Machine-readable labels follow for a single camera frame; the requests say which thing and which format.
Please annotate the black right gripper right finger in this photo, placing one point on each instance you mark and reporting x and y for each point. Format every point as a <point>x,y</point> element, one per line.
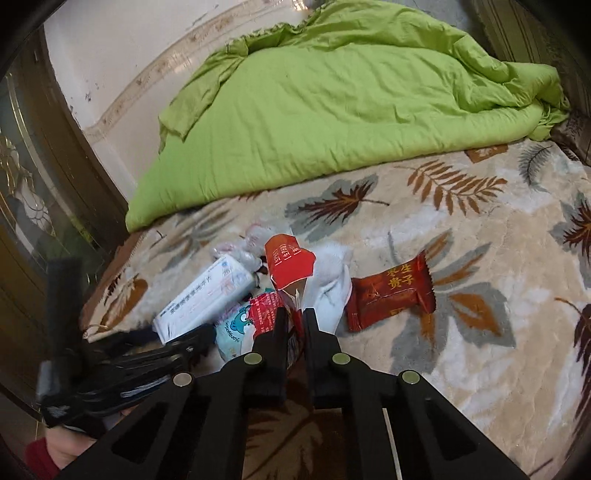
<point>323,375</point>

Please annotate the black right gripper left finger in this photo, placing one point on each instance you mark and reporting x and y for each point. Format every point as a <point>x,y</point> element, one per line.
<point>270,374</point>

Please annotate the blue cartoon tissue pack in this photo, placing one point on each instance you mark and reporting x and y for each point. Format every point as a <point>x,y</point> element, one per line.
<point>231,328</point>

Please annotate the red paper wrapper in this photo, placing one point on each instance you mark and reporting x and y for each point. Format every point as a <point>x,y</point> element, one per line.
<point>290,267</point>

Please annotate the dark red snack packet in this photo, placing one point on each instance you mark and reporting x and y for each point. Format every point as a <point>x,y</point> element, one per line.
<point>383,295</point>

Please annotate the person's left hand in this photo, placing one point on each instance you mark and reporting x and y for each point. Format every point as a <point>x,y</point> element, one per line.
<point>65,445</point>

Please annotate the white barcode carton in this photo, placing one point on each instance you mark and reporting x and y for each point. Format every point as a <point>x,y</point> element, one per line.
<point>225,282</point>

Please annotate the knotted white plastic bag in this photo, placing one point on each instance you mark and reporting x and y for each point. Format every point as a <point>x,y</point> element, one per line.
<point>247,249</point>

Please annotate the wooden glass wardrobe door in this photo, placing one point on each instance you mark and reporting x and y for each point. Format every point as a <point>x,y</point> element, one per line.
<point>56,201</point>

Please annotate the leaf patterned bed blanket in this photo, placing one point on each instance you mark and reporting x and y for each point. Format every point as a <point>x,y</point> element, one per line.
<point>471,268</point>

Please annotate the green quilt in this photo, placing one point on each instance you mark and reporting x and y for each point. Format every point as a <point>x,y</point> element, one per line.
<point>357,84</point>

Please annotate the striped brown pillow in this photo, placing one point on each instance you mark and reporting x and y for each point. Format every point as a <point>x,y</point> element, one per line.
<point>519,35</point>

